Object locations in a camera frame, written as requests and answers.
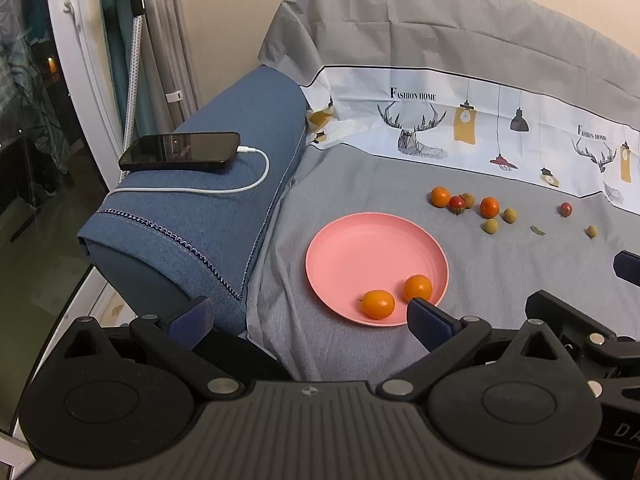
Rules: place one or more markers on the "red cherry tomato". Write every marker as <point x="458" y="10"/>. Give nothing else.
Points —
<point x="565" y="209"/>
<point x="457" y="204"/>

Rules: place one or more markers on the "grey printed sheet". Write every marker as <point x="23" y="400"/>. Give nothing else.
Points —
<point x="400" y="170"/>

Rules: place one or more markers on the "brownish longan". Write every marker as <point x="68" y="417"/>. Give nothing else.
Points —
<point x="469" y="199"/>

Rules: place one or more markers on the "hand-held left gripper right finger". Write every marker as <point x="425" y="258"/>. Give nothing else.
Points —
<point x="425" y="321"/>

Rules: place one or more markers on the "black smartphone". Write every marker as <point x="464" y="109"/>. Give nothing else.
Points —
<point x="185" y="150"/>

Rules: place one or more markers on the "white curtain clip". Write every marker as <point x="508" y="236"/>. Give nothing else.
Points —
<point x="173" y="95"/>

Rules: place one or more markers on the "teal curtain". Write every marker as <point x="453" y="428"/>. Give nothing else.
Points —
<point x="117" y="50"/>

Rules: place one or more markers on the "small green leaf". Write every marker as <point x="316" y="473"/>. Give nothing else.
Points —
<point x="537" y="230"/>

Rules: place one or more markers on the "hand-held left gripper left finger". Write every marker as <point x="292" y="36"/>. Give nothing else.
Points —
<point x="196" y="314"/>

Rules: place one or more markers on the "pink plate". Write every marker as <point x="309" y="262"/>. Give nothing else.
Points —
<point x="370" y="255"/>

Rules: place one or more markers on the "white window frame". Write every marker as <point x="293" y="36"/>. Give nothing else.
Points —
<point x="85" y="70"/>

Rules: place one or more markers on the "grey curtain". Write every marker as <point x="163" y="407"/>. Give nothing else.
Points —
<point x="170" y="35"/>

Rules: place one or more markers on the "blue sofa armrest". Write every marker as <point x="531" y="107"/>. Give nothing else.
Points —
<point x="200" y="230"/>

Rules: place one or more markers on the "yellow longan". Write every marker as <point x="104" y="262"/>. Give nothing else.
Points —
<point x="490" y="225"/>
<point x="591" y="231"/>
<point x="509" y="215"/>

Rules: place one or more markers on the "small orange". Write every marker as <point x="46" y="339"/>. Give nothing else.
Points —
<point x="378" y="304"/>
<point x="440" y="196"/>
<point x="489" y="207"/>
<point x="418" y="287"/>

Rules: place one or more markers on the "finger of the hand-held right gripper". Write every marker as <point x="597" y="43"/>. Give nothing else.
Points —
<point x="628" y="266"/>
<point x="565" y="312"/>

